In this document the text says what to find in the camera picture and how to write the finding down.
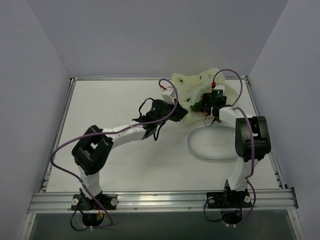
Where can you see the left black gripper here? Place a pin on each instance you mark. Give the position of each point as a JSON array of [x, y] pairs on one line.
[[180, 113]]

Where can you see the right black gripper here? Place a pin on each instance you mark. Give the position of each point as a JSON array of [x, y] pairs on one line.
[[206, 101]]

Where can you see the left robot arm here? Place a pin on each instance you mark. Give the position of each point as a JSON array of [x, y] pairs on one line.
[[91, 153]]

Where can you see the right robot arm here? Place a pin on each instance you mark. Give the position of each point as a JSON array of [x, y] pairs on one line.
[[252, 139]]

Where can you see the green fake fruit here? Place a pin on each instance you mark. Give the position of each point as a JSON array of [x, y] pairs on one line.
[[196, 108]]

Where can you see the white oval plate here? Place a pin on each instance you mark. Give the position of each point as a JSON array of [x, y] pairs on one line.
[[213, 143]]

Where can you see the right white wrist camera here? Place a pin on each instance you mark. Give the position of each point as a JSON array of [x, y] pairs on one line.
[[218, 87]]

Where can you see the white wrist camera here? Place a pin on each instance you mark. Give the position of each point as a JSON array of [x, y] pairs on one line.
[[218, 87], [169, 95]]

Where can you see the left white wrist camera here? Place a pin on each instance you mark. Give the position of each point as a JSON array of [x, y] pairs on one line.
[[169, 95]]

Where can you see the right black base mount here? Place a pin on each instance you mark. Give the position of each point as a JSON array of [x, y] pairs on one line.
[[230, 206]]

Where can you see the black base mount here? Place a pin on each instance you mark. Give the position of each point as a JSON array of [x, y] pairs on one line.
[[230, 206], [93, 210]]

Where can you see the aluminium front rail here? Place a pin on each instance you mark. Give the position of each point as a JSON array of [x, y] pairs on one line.
[[159, 201]]

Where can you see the aluminium table edge frame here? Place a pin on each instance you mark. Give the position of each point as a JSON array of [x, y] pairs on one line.
[[152, 165]]

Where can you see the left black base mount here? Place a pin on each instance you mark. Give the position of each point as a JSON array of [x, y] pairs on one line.
[[93, 210]]

